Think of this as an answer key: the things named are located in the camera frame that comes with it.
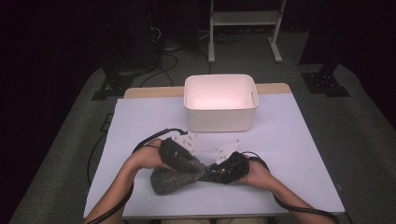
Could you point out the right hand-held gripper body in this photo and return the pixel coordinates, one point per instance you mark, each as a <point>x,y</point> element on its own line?
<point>238,169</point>

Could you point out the dark floor box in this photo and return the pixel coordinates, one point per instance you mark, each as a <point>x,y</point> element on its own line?
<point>106,122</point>

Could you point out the white plastic bin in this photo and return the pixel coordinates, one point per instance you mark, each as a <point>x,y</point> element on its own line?
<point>221,93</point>

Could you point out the person's left hand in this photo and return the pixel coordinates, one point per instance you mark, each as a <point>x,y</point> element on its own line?
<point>146,158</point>

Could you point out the white metal stand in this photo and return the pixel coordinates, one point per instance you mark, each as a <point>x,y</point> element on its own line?
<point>246,18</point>

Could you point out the person's right hand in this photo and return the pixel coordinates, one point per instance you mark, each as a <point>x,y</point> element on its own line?
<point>260,175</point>

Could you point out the black stand base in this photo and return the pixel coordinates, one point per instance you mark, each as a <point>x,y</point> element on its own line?
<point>325,84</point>
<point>113,85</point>

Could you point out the white table sheet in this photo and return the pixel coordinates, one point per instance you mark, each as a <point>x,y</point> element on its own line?
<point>280,124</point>

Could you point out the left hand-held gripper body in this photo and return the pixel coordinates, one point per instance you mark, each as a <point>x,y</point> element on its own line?
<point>176,155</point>

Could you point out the grey fluffy cloth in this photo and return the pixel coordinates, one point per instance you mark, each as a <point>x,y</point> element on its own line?
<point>171,183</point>

